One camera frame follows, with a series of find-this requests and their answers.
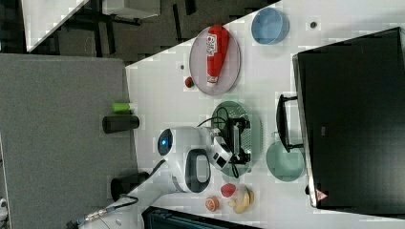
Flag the black cylinder container upper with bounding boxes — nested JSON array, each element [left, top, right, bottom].
[[102, 114, 139, 134]]

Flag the silver black toaster oven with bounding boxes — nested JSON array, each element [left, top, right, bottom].
[[292, 28, 405, 219]]

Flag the small red strawberry toy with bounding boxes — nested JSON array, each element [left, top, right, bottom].
[[184, 76, 194, 88]]

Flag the blue metal frame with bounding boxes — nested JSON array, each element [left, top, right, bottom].
[[141, 206, 259, 229]]

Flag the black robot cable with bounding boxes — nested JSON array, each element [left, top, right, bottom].
[[196, 106, 240, 179]]

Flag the red green strawberry toy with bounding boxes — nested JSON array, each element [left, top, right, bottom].
[[221, 183, 236, 198]]

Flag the red ketchup bottle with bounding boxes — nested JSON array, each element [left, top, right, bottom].
[[205, 25, 229, 87]]

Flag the green plastic bottle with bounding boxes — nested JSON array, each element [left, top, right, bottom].
[[112, 103, 134, 113]]

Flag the blue plastic cup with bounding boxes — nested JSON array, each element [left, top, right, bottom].
[[251, 8, 289, 45]]

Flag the orange slice toy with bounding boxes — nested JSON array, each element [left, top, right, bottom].
[[204, 197, 220, 212]]

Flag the mint green mug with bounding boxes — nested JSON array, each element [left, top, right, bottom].
[[266, 132, 306, 182]]

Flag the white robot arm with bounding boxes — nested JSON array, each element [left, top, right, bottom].
[[66, 116, 250, 229]]

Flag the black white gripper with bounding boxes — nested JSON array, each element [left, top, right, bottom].
[[210, 116, 250, 171]]

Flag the grey round plate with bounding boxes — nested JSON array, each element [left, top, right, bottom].
[[189, 29, 241, 95]]

